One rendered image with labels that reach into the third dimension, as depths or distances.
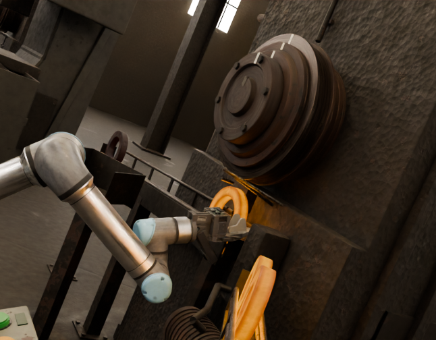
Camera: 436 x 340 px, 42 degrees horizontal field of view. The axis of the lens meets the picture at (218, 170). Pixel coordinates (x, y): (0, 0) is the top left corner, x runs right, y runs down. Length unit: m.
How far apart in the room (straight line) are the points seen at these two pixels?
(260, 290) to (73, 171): 0.54
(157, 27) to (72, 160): 10.97
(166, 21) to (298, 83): 10.79
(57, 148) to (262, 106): 0.58
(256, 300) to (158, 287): 0.39
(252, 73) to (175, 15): 10.74
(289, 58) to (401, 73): 0.32
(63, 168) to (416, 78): 0.92
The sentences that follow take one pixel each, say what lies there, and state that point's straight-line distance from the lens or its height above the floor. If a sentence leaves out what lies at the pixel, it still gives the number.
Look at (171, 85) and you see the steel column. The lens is 8.61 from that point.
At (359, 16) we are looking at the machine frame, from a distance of 1.84.
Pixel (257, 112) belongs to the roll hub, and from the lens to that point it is 1.61.
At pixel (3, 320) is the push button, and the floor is 0.61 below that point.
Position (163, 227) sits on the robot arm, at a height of 0.70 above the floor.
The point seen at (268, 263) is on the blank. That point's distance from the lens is 1.30.
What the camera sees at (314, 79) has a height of 1.23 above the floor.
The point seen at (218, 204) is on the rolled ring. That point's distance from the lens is 1.85.
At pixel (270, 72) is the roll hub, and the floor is 1.21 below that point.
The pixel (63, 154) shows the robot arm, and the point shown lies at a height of 0.81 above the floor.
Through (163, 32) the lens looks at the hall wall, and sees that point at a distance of 12.36.
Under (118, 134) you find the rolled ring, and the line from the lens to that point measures 2.76.
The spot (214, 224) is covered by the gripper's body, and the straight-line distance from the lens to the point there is 1.61.
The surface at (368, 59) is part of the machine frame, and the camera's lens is 1.73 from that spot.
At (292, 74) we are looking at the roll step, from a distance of 1.65.
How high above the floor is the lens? 1.06
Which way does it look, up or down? 6 degrees down
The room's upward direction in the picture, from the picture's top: 23 degrees clockwise
